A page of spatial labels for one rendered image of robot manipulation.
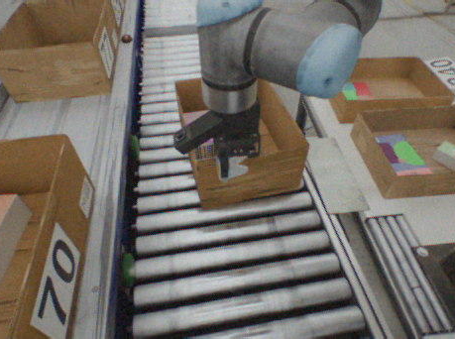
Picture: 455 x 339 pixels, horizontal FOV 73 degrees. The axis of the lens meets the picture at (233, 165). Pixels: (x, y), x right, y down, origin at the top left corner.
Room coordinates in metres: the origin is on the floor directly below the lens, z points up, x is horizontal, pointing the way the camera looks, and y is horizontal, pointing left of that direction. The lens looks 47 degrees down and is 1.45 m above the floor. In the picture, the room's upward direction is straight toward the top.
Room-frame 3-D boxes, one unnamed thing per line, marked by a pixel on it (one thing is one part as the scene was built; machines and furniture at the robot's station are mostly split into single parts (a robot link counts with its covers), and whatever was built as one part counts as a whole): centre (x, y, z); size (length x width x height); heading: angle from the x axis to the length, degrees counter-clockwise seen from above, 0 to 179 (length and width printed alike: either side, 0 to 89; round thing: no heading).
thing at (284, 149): (0.72, 0.00, 0.83); 0.39 x 0.29 x 0.17; 16
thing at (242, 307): (0.24, -0.03, 0.72); 0.52 x 0.05 x 0.05; 100
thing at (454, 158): (0.66, -0.68, 0.78); 0.10 x 0.06 x 0.05; 41
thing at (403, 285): (0.32, -0.39, 0.74); 0.28 x 0.02 x 0.02; 6
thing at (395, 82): (1.01, -0.56, 0.80); 0.38 x 0.28 x 0.10; 93
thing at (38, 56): (1.02, 0.57, 0.96); 0.39 x 0.29 x 0.17; 10
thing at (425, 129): (0.68, -0.60, 0.80); 0.38 x 0.28 x 0.10; 95
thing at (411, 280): (0.33, -0.42, 0.74); 0.28 x 0.02 x 0.02; 6
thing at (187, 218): (0.50, 0.02, 0.72); 0.52 x 0.05 x 0.05; 100
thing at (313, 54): (0.39, -0.10, 1.26); 0.12 x 0.12 x 0.09; 57
